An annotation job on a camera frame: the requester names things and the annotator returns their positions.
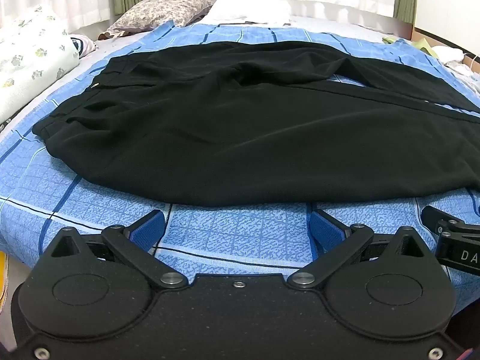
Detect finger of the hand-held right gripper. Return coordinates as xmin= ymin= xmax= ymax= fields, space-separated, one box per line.
xmin=421 ymin=206 xmax=480 ymax=234

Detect yellow bag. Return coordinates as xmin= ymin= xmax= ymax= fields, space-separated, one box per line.
xmin=0 ymin=251 xmax=8 ymax=308

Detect pink striped cloth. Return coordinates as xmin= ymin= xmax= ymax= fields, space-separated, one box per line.
xmin=69 ymin=34 xmax=99 ymax=60

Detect white pillow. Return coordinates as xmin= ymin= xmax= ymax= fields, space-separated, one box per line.
xmin=200 ymin=0 xmax=295 ymax=26

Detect white green-printed duvet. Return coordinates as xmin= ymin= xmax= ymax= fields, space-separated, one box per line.
xmin=0 ymin=4 xmax=81 ymax=124

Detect black pants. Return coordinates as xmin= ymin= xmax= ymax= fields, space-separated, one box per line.
xmin=32 ymin=40 xmax=480 ymax=208

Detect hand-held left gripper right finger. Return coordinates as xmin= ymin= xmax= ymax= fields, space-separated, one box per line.
xmin=287 ymin=208 xmax=436 ymax=290

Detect white cable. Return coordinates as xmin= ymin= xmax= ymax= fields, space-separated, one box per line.
xmin=463 ymin=54 xmax=480 ymax=83

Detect light green cloth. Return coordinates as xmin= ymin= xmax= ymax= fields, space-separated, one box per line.
xmin=382 ymin=35 xmax=439 ymax=58

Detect bed with grey sheet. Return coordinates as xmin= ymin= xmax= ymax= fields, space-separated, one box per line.
xmin=0 ymin=17 xmax=480 ymax=136

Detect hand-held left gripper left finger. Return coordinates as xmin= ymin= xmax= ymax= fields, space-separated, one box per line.
xmin=44 ymin=209 xmax=189 ymax=290

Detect white crumpled cloth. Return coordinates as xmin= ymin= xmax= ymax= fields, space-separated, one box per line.
xmin=431 ymin=45 xmax=480 ymax=94

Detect blue checked blanket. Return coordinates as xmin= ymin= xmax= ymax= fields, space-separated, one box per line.
xmin=0 ymin=19 xmax=480 ymax=271

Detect grey floral pillow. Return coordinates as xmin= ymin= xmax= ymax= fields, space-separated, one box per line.
xmin=107 ymin=0 xmax=218 ymax=34

